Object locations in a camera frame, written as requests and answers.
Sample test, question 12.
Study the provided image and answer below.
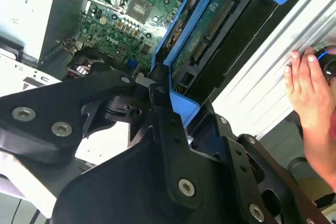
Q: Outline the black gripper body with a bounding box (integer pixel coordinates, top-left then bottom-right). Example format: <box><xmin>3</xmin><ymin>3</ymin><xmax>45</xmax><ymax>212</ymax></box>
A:
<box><xmin>48</xmin><ymin>140</ymin><xmax>246</xmax><ymax>224</ymax></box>

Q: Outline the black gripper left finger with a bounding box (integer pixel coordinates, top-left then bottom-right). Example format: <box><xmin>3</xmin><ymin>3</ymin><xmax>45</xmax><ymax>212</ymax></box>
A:
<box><xmin>0</xmin><ymin>62</ymin><xmax>208</xmax><ymax>211</ymax></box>

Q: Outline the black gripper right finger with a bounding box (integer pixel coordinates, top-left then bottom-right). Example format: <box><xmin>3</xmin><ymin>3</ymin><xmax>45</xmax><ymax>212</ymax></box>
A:
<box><xmin>201</xmin><ymin>99</ymin><xmax>328</xmax><ymax>224</ymax></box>

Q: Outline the round black tool blue ring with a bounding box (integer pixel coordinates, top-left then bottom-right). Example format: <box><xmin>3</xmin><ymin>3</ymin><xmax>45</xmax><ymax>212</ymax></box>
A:
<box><xmin>313</xmin><ymin>45</ymin><xmax>336</xmax><ymax>80</ymax></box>

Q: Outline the hard disk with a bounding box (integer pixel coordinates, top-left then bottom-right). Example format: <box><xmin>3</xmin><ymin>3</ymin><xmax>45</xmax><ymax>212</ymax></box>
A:
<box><xmin>151</xmin><ymin>0</ymin><xmax>291</xmax><ymax>128</ymax></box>

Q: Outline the person's bare hand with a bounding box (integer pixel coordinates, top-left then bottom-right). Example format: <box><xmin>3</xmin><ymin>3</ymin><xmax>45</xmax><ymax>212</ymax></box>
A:
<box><xmin>283</xmin><ymin>47</ymin><xmax>336</xmax><ymax>141</ymax></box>

